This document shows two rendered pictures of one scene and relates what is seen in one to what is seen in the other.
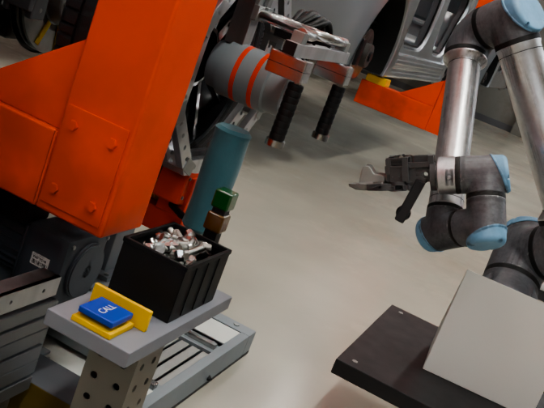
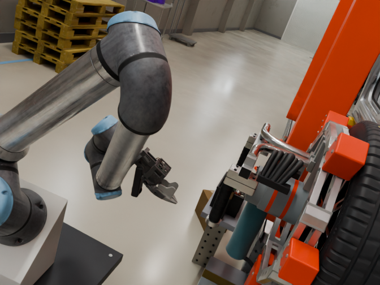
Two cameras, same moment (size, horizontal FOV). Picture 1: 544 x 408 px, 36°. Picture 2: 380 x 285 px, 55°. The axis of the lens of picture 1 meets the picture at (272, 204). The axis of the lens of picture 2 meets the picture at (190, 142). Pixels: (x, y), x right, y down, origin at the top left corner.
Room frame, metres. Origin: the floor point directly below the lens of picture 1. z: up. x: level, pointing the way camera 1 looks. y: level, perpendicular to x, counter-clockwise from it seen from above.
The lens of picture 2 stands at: (3.13, -0.29, 1.38)
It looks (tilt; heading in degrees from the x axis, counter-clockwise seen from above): 23 degrees down; 175
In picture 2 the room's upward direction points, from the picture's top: 20 degrees clockwise
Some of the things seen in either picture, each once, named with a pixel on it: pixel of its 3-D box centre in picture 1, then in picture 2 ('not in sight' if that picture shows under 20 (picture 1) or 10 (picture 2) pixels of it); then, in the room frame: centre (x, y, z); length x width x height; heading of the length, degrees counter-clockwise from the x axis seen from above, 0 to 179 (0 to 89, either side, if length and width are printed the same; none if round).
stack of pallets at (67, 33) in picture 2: not in sight; (70, 27); (-1.45, -1.72, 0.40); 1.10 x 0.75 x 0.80; 163
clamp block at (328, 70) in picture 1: (333, 70); (242, 178); (2.20, -0.03, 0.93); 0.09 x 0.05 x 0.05; 73
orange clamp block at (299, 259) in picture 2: not in sight; (298, 262); (2.40, 0.14, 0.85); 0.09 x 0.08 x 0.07; 163
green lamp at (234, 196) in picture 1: (224, 199); not in sight; (1.69, 0.09, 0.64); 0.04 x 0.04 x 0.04; 73
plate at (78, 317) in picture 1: (103, 321); not in sight; (1.34, 0.20, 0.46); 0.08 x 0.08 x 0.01; 73
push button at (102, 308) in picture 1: (105, 314); not in sight; (1.34, 0.20, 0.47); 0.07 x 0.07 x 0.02; 73
